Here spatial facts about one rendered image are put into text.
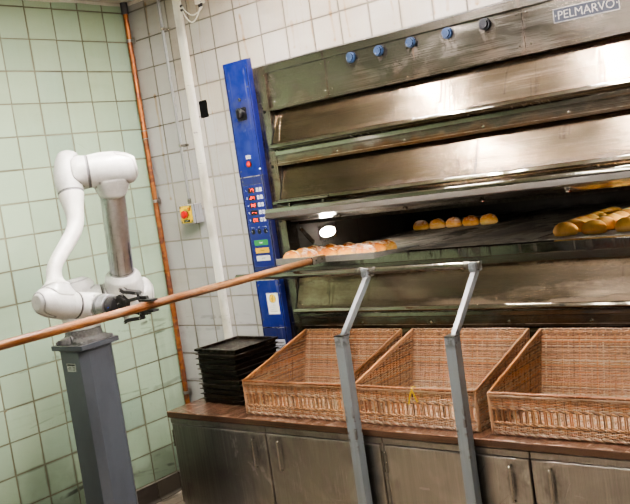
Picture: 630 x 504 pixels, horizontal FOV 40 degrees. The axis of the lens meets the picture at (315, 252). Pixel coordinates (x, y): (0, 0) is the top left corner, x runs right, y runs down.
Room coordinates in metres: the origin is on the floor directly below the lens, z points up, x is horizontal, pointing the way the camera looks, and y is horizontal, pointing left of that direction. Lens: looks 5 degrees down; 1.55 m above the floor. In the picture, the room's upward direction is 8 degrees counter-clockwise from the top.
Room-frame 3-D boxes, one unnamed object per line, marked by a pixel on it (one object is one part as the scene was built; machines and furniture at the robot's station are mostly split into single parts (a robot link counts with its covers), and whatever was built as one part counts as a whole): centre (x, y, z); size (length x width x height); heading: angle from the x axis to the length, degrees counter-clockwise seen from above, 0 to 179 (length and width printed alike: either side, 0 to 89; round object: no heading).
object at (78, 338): (3.73, 1.05, 1.03); 0.22 x 0.18 x 0.06; 143
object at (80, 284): (3.75, 1.03, 1.17); 0.18 x 0.16 x 0.22; 107
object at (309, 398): (3.75, 0.03, 0.72); 0.56 x 0.49 x 0.28; 51
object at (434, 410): (3.37, -0.43, 0.72); 0.56 x 0.49 x 0.28; 50
